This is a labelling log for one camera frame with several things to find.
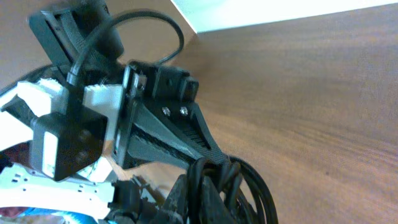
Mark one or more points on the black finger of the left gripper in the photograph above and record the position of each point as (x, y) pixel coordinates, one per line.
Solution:
(185, 123)
(145, 149)

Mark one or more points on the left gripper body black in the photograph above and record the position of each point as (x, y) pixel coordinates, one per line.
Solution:
(144, 83)

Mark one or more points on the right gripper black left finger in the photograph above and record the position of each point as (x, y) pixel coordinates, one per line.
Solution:
(174, 209)

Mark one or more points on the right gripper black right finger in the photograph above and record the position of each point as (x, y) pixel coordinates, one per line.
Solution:
(213, 210)

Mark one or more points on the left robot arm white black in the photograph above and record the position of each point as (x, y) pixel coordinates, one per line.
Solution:
(81, 40)

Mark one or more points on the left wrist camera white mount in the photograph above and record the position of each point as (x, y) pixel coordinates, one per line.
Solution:
(63, 140)

